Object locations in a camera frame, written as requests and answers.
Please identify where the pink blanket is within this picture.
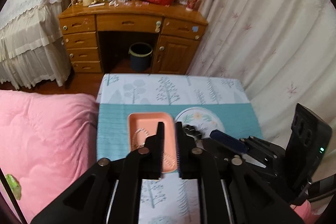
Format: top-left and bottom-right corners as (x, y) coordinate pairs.
(1, 90), (98, 222)

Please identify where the wooden desk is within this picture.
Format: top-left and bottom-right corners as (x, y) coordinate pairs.
(59, 0), (208, 75)

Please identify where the black bead bracelet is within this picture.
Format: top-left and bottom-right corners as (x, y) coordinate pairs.
(183, 123), (203, 140)

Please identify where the dark waste bin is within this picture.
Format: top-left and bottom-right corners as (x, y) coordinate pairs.
(129, 43), (153, 72)

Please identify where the white lace bed cover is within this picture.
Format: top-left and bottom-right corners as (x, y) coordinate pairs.
(1, 0), (71, 89)

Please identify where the red white paper cup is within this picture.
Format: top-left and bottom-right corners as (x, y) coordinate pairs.
(186, 0), (198, 11)

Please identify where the patterned white teal tablecloth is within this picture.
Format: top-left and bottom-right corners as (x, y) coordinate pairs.
(97, 74), (261, 223)

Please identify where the white floral curtain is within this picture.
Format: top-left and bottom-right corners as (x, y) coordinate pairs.
(186, 0), (336, 183)

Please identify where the green sticker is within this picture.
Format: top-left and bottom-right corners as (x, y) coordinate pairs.
(5, 174), (22, 201)

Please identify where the white pearl necklace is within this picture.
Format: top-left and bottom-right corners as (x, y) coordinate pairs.
(131, 127), (151, 151)

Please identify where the pink plastic tray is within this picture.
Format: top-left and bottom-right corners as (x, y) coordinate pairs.
(127, 112), (177, 173)

